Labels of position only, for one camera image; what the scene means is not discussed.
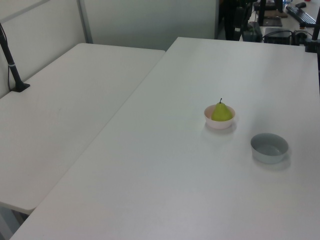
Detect green pear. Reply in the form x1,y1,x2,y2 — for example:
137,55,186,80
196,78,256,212
211,97,233,123

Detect pink plastic bowl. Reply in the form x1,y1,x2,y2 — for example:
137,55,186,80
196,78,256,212
204,104,237,130

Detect grey plastic bowl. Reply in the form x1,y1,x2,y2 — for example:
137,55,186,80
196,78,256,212
250,132,289,165

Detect white side table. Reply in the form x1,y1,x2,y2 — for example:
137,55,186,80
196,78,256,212
0,42,167,215

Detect dark equipment stand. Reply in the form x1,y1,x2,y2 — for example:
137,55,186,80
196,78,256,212
223,0,253,41

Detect dark green case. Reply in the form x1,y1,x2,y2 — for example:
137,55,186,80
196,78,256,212
241,21,264,43

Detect black monitor stand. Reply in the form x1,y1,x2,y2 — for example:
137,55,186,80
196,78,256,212
257,0,284,28

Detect black computer keyboard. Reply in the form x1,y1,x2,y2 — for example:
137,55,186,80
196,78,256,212
285,5,317,25

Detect grey metal partition post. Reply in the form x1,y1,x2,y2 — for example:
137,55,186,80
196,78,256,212
76,0,94,45

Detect black box with cables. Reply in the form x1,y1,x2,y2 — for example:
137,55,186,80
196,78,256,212
264,27,294,46

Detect black camera pole with base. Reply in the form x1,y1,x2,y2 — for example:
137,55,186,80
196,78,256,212
0,22,31,94

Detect black clamped camera pole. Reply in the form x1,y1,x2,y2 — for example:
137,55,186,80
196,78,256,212
303,17,320,54

